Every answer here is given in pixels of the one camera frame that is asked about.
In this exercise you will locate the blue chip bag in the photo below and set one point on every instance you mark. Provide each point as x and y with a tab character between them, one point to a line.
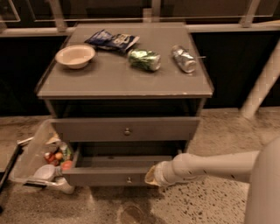
106	41

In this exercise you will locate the white paper bowl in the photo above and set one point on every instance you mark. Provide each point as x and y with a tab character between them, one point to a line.
75	56

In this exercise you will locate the clear plastic storage bin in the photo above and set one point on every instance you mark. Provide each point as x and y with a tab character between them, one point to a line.
33	157

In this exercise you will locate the metal railing with glass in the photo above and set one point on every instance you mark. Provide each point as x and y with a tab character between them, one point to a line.
27	18

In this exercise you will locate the silver crushed can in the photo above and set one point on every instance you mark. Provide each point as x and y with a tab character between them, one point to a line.
184	60

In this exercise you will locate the green soda can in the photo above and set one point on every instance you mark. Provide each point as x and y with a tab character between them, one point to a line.
144	59

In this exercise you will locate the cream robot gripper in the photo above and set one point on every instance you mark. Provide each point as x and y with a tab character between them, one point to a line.
160	174

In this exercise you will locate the red apple in bin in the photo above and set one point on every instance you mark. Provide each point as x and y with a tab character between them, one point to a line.
66	165

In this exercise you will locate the grey drawer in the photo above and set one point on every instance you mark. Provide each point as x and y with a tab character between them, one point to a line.
126	129
109	166

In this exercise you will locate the grey drawer cabinet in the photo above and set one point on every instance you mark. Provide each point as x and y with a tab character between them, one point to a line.
110	87

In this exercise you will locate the white cup in bin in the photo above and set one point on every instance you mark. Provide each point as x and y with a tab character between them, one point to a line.
45	172

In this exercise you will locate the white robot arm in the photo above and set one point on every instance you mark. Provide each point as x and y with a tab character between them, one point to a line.
259	168

